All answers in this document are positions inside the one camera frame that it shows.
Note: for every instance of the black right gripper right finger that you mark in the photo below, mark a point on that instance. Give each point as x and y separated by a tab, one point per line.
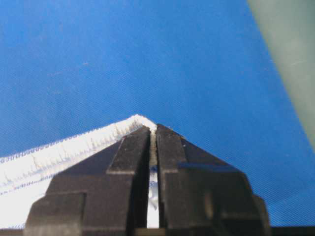
201	195

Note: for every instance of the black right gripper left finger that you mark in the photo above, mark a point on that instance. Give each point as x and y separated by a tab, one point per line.
103	195

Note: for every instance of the white blue striped towel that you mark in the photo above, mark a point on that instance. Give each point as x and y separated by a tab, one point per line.
25	176

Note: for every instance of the blue table cloth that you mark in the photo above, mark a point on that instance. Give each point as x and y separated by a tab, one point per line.
200	67

